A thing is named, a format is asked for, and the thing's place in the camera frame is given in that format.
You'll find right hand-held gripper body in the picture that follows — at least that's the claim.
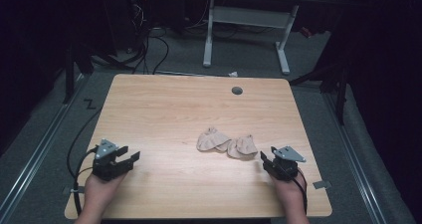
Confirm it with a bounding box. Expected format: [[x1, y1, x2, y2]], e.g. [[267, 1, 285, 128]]
[[265, 145, 307, 182]]

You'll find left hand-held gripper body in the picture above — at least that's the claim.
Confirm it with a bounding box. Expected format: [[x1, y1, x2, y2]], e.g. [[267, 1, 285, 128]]
[[92, 138, 129, 182]]

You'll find beige sock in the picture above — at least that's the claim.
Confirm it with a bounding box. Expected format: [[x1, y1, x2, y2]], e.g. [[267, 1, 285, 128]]
[[195, 126, 233, 153], [226, 133, 259, 160]]

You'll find person's left hand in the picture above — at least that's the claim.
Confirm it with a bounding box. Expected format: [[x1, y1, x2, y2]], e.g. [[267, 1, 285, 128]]
[[83, 171, 127, 215]]

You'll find person's right hand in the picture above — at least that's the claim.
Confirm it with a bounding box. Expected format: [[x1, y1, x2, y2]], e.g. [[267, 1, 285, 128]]
[[270, 175, 309, 215]]

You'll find grey tape piece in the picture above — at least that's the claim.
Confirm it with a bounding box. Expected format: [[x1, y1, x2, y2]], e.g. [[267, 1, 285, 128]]
[[63, 185, 85, 196], [312, 179, 332, 190]]

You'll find black metal stand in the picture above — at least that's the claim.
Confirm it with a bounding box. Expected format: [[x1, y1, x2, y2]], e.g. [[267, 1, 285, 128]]
[[288, 63, 349, 125], [62, 43, 96, 105]]

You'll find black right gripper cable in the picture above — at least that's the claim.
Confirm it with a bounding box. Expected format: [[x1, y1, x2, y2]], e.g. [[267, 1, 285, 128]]
[[292, 167, 309, 215]]

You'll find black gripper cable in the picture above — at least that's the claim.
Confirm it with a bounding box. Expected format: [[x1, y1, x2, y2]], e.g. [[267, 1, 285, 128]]
[[66, 107, 105, 217], [292, 167, 309, 215]]

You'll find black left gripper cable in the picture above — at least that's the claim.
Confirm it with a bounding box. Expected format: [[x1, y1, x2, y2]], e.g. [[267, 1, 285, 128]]
[[66, 107, 105, 217]]

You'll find metal floor rail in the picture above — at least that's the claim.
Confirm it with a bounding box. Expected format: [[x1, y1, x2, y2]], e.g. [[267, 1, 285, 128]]
[[322, 93, 389, 224], [0, 73, 91, 223]]

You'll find black floor cables bundle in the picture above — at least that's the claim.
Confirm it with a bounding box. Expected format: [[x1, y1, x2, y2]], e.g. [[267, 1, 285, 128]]
[[91, 4, 170, 76]]

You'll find white metal frame desk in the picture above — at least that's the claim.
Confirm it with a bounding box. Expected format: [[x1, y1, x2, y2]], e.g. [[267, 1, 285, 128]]
[[185, 0, 343, 76]]

